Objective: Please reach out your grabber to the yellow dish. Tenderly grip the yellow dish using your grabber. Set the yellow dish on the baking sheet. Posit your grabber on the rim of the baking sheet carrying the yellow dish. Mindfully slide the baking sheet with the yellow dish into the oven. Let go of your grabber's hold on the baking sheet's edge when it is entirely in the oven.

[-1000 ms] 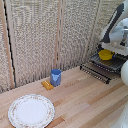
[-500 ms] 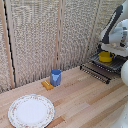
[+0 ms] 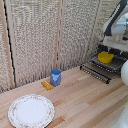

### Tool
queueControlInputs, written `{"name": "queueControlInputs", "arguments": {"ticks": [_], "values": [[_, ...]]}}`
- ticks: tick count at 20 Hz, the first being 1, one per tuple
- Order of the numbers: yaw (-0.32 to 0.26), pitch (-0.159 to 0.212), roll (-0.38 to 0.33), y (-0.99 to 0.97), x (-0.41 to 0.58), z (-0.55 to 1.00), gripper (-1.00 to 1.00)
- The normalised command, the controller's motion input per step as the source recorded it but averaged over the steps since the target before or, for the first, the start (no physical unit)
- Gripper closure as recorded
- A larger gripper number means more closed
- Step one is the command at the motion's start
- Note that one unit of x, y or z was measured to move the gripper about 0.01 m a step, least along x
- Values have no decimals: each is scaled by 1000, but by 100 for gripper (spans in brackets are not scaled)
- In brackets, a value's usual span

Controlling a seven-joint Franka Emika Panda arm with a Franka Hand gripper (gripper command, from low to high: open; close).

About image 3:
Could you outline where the black dish rack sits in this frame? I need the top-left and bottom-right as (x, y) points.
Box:
(79, 49), (128, 85)

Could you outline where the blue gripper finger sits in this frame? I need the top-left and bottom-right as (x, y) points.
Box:
(109, 48), (122, 57)
(98, 44), (110, 54)

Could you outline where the white floral rimmed plate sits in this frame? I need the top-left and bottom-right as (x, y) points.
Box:
(7, 93), (56, 128)

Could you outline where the blue cup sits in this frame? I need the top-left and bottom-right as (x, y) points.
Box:
(49, 68), (63, 88)

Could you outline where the yellow bowl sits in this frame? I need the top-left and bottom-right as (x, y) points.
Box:
(97, 51), (115, 65)

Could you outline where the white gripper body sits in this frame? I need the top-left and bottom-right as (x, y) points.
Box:
(101, 34), (128, 53)

